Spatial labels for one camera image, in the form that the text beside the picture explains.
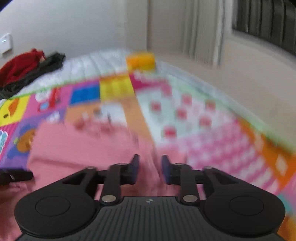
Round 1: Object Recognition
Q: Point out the pink ribbed garment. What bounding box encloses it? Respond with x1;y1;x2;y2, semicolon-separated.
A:
0;120;188;241

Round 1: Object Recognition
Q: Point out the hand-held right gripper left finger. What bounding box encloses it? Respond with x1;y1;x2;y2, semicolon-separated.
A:
62;154;140;205

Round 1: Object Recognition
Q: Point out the dark grey garment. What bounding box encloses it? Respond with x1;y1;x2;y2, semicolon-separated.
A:
0;53;66;100

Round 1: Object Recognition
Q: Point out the white wall device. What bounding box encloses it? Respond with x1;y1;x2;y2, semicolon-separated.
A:
0;33;12;55

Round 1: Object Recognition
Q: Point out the white lace curtain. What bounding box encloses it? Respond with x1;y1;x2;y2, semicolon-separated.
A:
214;0;226;67

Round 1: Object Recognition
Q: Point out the yellow plastic container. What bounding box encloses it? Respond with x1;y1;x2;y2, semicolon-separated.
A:
126;52;156;70

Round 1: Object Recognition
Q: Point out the colourful printed play mat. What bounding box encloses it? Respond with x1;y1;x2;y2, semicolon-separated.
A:
0;70;296;241

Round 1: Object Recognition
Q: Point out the beige curtain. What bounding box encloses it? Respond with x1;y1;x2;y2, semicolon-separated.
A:
148;0;216;63

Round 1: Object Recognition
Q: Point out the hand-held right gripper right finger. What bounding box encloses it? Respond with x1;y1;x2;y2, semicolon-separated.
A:
161;155;234;205

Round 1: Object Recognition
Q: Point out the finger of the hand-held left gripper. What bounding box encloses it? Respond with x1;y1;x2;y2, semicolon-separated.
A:
0;169;34;185

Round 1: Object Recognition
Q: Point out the red fleece garment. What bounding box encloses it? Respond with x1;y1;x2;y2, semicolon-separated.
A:
0;49;45;88

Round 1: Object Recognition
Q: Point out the dark window railing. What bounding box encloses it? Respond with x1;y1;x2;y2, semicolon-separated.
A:
232;0;296;56

